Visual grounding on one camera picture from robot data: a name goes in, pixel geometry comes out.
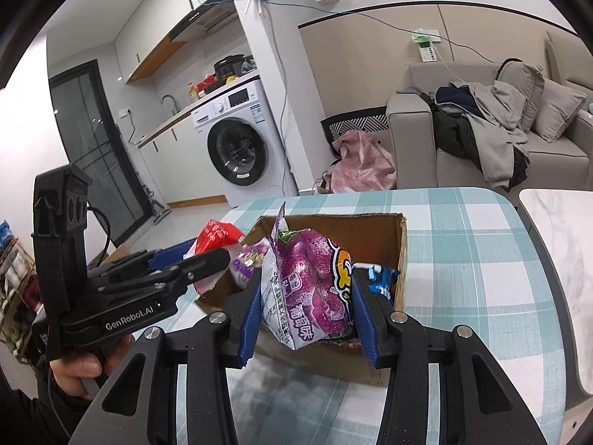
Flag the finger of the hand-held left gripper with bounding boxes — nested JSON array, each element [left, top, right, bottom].
[[95, 247, 231, 309], [88, 238, 198, 275]]

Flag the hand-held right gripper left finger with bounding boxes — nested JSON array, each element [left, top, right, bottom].
[[83, 280, 264, 445]]

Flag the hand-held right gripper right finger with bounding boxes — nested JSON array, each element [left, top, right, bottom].
[[351, 269, 550, 445]]

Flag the small red snack packet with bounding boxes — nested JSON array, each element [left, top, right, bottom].
[[193, 220, 245, 298]]

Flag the purple green candy packet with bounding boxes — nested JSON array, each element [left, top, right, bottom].
[[230, 238, 272, 290]]

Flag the blue cookie packet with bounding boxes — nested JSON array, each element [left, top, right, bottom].
[[353, 262, 400, 307]]

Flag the purple snack bag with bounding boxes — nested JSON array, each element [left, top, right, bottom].
[[261, 202, 357, 350]]

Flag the brown cardboard box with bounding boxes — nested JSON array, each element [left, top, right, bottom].
[[195, 213, 408, 385]]

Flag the person's left forearm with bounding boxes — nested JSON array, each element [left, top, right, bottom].
[[0, 362, 93, 445]]

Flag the person's left hand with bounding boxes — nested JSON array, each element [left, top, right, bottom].
[[49, 334, 137, 402]]

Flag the floor mop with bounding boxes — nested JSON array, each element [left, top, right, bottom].
[[141, 185, 172, 223]]

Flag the brown cardboard carton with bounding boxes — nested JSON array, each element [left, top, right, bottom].
[[90, 245, 133, 270]]

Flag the wooden storage rack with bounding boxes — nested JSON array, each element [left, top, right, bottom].
[[0, 220, 40, 365]]

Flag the white kitchen base cabinet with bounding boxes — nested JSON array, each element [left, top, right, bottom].
[[138, 97, 228, 209]]

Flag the dark glass door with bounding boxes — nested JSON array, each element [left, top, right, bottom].
[[49, 59, 153, 246]]

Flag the green checked tablecloth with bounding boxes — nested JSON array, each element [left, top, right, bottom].
[[169, 188, 568, 445]]

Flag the white washing machine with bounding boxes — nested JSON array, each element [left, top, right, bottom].
[[191, 79, 299, 208]]

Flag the pink plastic bag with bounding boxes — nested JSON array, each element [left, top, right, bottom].
[[330, 130, 398, 193]]

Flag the black rice cooker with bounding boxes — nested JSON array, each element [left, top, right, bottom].
[[213, 55, 245, 79]]

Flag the black white patterned basket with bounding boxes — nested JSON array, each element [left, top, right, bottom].
[[322, 112, 390, 142]]

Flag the beige sofa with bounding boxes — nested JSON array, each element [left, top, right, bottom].
[[387, 32, 593, 191]]

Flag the white marble table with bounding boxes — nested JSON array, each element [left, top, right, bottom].
[[518, 188, 593, 397]]

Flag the black jacket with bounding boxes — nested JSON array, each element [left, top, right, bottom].
[[431, 102, 483, 170]]

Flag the white upper cabinet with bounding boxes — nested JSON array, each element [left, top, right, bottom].
[[113, 0, 195, 85]]

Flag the grey jacket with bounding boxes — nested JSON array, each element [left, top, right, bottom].
[[451, 80, 531, 187]]

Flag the black range hood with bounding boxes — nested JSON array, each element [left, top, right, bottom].
[[169, 0, 237, 42]]

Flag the navy garment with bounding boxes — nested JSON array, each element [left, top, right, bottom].
[[435, 86, 478, 114]]

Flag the beige pillow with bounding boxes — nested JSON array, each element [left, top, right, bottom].
[[496, 59, 545, 133], [530, 78, 588, 144]]

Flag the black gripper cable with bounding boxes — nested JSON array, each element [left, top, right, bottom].
[[87, 205, 113, 265]]

